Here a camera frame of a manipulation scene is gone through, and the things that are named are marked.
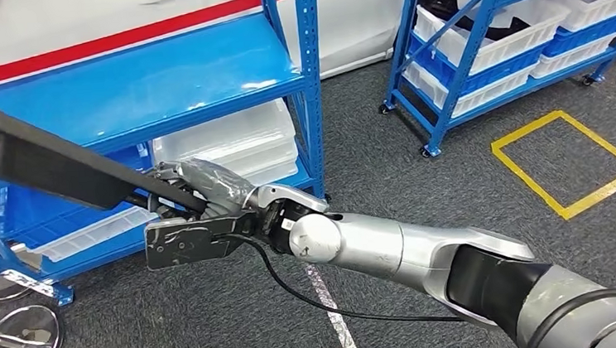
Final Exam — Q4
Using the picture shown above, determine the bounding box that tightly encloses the long black plastic part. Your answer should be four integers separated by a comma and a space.
0, 70, 210, 231

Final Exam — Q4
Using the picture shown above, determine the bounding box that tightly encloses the blue metal shelf rack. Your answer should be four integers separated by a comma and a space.
0, 0, 342, 313

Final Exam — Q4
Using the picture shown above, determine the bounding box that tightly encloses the silver floor tape outline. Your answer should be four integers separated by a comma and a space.
291, 259, 363, 348

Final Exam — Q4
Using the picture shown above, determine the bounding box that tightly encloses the blue wheeled storage rack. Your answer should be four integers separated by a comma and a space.
371, 0, 616, 162

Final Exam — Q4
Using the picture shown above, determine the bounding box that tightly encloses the blue plastic bin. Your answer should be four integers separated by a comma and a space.
407, 24, 551, 101
540, 7, 616, 59

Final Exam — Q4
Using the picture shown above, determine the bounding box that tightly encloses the yellow floor tape square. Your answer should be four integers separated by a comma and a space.
488, 106, 616, 226

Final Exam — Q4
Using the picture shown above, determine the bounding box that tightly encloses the large blue plastic crate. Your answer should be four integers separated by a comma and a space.
0, 143, 161, 253

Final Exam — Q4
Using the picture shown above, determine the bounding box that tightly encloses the white car red stripe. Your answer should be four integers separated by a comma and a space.
0, 0, 428, 104

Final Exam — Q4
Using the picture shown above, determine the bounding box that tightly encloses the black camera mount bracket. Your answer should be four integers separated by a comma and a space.
142, 212, 263, 273

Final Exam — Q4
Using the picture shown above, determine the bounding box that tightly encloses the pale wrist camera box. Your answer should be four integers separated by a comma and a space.
143, 214, 207, 231

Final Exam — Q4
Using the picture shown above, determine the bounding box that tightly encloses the black camera cable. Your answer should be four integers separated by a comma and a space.
224, 215, 467, 341

